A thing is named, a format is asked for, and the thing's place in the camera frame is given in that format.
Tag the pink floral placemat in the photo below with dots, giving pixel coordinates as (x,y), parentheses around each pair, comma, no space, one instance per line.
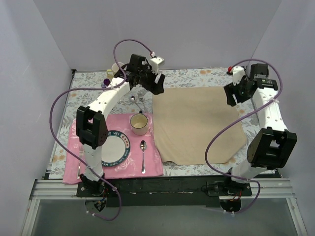
(131,167)

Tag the purple plastic spoon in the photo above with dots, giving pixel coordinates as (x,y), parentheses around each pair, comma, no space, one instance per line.
(106,82)

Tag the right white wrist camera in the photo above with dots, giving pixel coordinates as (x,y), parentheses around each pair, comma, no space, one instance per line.
(237,73)

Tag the yellow mug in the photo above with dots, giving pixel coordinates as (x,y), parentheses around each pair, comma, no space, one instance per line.
(114,69)

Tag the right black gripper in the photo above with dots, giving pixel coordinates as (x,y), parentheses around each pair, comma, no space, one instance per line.
(236,92)

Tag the floral tablecloth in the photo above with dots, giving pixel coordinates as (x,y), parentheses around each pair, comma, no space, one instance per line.
(183,78)

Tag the beige linen napkin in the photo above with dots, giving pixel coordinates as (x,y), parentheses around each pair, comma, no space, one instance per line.
(185,120)

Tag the white plate teal rim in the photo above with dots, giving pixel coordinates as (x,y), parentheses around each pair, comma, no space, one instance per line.
(116,149)

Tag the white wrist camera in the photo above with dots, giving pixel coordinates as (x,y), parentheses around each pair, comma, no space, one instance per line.
(237,73)
(155,63)

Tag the silver fork on placemat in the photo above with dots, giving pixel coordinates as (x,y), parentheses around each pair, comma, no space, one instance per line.
(81,155)

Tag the silver spoon on placemat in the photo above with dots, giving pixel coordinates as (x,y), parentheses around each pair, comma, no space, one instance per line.
(143,147)

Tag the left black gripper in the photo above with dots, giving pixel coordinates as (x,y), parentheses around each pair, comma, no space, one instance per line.
(152,82)

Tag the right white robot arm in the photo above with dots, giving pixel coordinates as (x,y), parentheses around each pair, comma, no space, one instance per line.
(272,146)

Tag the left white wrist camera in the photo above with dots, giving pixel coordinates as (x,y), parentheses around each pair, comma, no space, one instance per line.
(155,63)

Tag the silver fork on tablecloth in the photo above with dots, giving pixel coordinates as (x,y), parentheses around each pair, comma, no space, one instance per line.
(140,98)

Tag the cream mug dark rim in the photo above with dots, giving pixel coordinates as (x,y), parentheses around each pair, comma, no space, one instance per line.
(139,123)

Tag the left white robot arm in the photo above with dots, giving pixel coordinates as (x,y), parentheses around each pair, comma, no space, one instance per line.
(91,127)

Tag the silver spoon on tablecloth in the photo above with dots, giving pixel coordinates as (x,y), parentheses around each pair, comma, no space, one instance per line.
(133,100)

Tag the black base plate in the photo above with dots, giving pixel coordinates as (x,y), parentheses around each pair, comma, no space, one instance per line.
(167,191)

